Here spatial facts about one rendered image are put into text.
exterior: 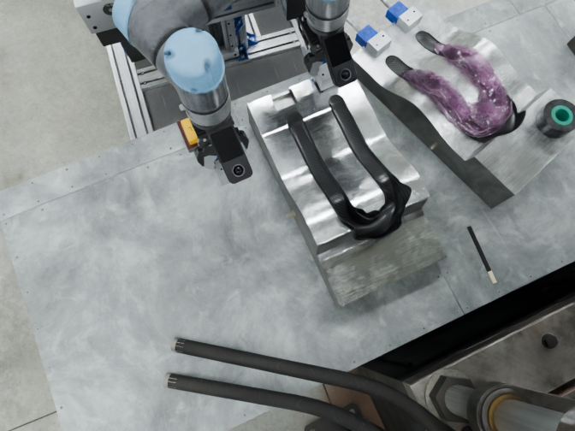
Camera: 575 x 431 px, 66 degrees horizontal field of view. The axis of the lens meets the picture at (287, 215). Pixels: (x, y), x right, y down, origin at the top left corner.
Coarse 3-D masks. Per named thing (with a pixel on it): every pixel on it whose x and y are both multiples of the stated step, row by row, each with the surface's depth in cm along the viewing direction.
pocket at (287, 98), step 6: (288, 90) 104; (276, 96) 104; (282, 96) 105; (288, 96) 105; (294, 96) 103; (276, 102) 105; (282, 102) 105; (288, 102) 105; (294, 102) 105; (276, 108) 105; (282, 108) 105
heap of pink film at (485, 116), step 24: (456, 48) 106; (408, 72) 108; (432, 72) 103; (480, 72) 102; (432, 96) 102; (456, 96) 101; (480, 96) 104; (504, 96) 103; (456, 120) 102; (480, 120) 101; (504, 120) 102
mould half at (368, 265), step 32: (320, 96) 103; (352, 96) 103; (256, 128) 103; (288, 128) 101; (320, 128) 101; (288, 160) 99; (352, 160) 99; (384, 160) 97; (288, 192) 96; (320, 192) 94; (352, 192) 93; (416, 192) 92; (320, 224) 90; (416, 224) 98; (320, 256) 95; (352, 256) 96; (384, 256) 96; (416, 256) 96; (352, 288) 94
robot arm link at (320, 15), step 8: (312, 0) 70; (320, 0) 68; (328, 0) 68; (336, 0) 68; (344, 0) 69; (312, 8) 72; (320, 8) 70; (328, 8) 70; (336, 8) 70; (344, 8) 72; (320, 16) 73; (328, 16) 73; (336, 16) 73
